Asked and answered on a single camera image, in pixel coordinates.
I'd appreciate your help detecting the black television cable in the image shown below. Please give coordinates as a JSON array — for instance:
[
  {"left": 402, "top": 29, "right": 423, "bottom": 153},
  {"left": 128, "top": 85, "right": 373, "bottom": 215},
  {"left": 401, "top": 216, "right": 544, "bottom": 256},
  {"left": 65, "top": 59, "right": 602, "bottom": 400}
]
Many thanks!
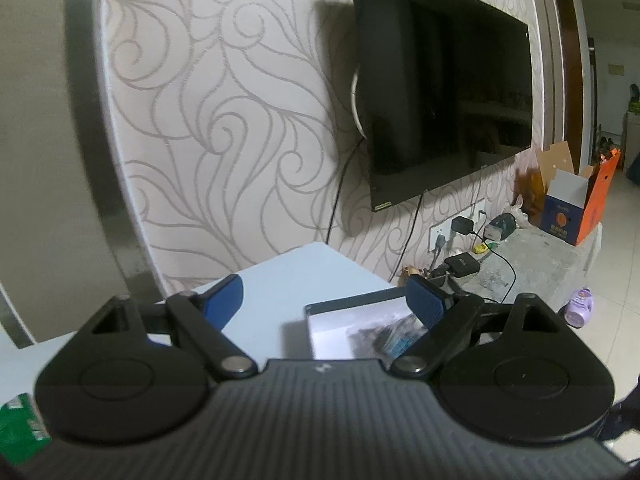
[
  {"left": 399, "top": 187, "right": 427, "bottom": 281},
  {"left": 326, "top": 135, "right": 372, "bottom": 245}
]

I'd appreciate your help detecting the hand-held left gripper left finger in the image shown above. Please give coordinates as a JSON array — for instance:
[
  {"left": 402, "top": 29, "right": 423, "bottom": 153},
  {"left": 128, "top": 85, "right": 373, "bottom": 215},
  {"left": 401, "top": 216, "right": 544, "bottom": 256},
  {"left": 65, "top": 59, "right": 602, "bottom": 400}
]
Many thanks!
[{"left": 75, "top": 274, "right": 258, "bottom": 381}]

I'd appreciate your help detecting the black looped cable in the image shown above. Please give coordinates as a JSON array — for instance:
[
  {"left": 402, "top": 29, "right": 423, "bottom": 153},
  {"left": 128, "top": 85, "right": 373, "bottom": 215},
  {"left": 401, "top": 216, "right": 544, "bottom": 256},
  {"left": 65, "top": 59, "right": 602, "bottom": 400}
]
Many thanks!
[{"left": 472, "top": 232, "right": 519, "bottom": 292}]

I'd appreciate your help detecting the brown cardboard box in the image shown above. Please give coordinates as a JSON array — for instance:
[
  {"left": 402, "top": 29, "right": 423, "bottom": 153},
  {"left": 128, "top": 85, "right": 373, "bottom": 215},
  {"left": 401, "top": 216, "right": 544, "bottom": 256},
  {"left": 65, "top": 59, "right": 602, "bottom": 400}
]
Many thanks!
[{"left": 534, "top": 140, "right": 577, "bottom": 198}]

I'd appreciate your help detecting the green snack bag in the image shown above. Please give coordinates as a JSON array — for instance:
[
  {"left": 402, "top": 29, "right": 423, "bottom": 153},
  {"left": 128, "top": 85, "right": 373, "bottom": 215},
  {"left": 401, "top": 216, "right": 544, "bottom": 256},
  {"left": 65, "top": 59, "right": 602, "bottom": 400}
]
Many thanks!
[{"left": 0, "top": 392, "right": 52, "bottom": 467}]

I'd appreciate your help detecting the white refrigerator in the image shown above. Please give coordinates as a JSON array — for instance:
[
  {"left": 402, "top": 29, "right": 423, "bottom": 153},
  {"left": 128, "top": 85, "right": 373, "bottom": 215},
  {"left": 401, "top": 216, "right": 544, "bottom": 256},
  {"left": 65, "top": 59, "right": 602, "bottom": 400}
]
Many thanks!
[{"left": 0, "top": 241, "right": 401, "bottom": 411}]

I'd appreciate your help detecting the dark box with white inside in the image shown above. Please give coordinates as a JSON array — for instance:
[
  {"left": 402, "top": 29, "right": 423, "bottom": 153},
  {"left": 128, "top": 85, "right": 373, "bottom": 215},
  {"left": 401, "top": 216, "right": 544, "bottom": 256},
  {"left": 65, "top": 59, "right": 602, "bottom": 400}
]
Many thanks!
[{"left": 303, "top": 287, "right": 482, "bottom": 362}]

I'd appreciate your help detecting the black wall television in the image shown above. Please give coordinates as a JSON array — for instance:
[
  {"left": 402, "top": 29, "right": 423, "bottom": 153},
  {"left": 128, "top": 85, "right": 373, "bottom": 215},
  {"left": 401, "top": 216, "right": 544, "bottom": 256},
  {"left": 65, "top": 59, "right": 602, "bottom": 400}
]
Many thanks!
[{"left": 347, "top": 0, "right": 535, "bottom": 213}]

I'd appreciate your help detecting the grey stone television stand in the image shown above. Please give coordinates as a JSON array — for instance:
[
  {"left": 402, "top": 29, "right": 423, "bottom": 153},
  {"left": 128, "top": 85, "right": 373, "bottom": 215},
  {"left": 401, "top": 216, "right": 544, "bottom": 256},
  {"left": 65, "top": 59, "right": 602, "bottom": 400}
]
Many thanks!
[{"left": 415, "top": 210, "right": 607, "bottom": 311}]

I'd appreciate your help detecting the dark wooden door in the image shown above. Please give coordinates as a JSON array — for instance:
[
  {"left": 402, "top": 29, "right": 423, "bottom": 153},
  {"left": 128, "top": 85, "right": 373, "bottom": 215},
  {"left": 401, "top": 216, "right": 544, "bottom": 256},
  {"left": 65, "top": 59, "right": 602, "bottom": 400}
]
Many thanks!
[{"left": 549, "top": 0, "right": 587, "bottom": 173}]

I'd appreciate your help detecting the black set-top box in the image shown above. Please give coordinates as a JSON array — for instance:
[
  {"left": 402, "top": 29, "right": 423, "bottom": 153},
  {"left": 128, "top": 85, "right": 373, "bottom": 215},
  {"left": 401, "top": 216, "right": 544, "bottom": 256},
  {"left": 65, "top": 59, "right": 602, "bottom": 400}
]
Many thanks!
[{"left": 442, "top": 255, "right": 482, "bottom": 279}]

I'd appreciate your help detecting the clear packet with blue label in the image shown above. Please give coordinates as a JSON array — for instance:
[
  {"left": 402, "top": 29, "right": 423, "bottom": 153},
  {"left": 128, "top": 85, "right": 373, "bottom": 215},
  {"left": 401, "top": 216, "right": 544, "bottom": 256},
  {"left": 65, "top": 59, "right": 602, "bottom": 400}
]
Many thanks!
[{"left": 349, "top": 311, "right": 432, "bottom": 357}]

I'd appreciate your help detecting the white wall socket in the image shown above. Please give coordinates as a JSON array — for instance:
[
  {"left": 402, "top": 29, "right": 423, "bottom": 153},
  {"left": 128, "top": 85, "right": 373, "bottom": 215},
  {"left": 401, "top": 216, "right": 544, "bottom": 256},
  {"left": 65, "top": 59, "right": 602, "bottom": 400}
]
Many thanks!
[
  {"left": 429, "top": 224, "right": 452, "bottom": 257},
  {"left": 452, "top": 199, "right": 487, "bottom": 237}
]

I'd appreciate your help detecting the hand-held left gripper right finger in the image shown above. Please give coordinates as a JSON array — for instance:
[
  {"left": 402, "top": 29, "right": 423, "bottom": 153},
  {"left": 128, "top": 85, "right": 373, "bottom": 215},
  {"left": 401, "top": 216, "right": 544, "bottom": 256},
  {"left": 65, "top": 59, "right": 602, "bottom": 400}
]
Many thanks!
[{"left": 390, "top": 275, "right": 571, "bottom": 381}]

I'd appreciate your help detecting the blue and orange carton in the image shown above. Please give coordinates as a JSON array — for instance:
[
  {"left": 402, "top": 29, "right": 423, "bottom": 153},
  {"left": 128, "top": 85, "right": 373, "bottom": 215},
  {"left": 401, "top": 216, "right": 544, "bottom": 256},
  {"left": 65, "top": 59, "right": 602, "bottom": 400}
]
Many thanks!
[{"left": 541, "top": 147, "right": 622, "bottom": 247}]

